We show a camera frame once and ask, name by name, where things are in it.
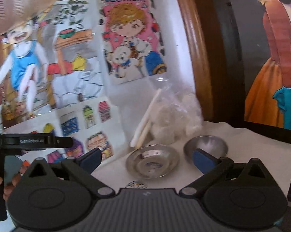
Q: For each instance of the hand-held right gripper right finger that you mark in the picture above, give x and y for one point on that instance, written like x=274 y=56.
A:
x=203 y=160

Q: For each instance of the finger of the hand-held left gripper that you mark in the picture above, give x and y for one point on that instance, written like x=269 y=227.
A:
x=34 y=142

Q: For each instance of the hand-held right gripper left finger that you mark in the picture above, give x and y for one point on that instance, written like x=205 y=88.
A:
x=91 y=160

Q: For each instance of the steel bowl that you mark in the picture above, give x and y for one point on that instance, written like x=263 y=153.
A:
x=208 y=143

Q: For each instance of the coloured houses drawing sheet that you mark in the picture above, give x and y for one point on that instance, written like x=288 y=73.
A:
x=92 y=120

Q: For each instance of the printed white table cloth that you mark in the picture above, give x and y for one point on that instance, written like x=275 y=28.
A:
x=247 y=147

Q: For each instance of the plastic bag of white blocks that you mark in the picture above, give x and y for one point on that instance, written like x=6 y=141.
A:
x=174 y=118

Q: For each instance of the short white stick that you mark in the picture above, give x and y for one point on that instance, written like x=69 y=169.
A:
x=143 y=135

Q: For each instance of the long white stick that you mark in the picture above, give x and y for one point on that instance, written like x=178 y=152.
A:
x=148 y=116

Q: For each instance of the child in blue dress drawing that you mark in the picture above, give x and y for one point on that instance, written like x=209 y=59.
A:
x=24 y=62

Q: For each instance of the orange dress woman poster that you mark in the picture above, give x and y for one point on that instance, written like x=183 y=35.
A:
x=276 y=60

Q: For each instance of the girl with teddy drawing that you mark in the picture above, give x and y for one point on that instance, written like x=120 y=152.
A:
x=131 y=33

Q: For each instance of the beige window blind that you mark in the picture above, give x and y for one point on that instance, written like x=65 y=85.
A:
x=27 y=4

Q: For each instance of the wooden door frame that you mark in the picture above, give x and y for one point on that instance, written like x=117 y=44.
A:
x=196 y=41

